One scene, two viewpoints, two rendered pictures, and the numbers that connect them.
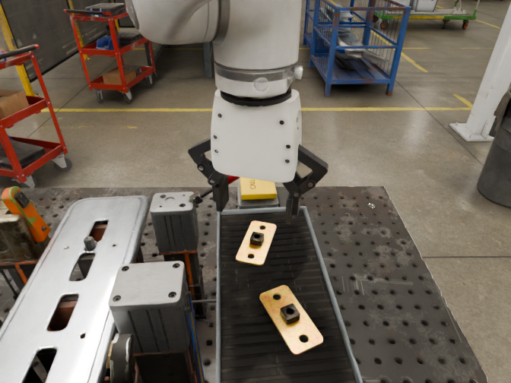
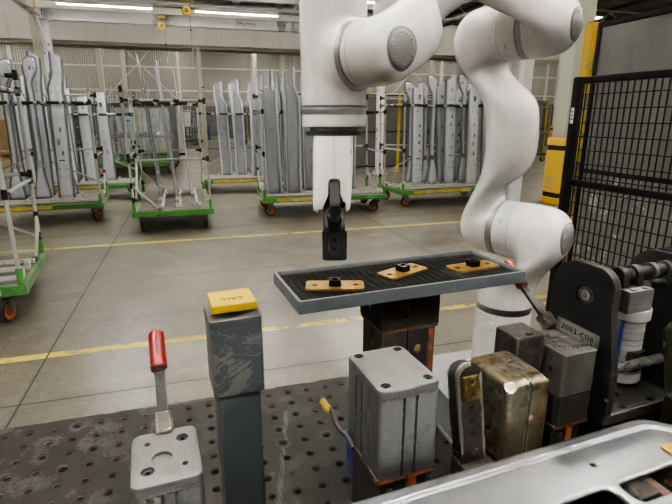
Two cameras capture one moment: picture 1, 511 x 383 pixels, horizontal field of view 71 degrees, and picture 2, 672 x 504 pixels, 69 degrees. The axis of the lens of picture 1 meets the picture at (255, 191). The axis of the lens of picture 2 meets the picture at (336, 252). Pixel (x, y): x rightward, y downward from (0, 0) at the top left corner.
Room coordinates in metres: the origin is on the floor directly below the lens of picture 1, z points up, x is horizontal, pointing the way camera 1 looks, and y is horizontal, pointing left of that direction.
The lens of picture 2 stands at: (0.55, 0.64, 1.39)
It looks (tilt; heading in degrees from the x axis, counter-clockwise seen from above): 15 degrees down; 254
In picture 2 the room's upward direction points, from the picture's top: straight up
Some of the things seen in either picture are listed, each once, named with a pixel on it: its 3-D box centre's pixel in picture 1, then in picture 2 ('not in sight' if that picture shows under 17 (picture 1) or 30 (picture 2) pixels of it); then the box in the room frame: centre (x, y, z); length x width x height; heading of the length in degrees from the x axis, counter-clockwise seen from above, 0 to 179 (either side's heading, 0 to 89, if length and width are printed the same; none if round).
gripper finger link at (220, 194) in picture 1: (212, 184); (334, 237); (0.38, 0.06, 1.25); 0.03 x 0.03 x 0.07; 74
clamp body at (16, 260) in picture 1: (29, 271); not in sight; (0.57, 0.52, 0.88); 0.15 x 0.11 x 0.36; 95
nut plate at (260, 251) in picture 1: (257, 239); (334, 282); (0.37, 0.00, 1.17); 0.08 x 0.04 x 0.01; 164
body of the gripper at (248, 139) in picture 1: (255, 129); (334, 167); (0.37, 0.00, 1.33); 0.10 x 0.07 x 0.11; 74
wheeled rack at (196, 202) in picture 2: not in sight; (170, 156); (0.86, -6.68, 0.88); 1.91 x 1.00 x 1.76; 91
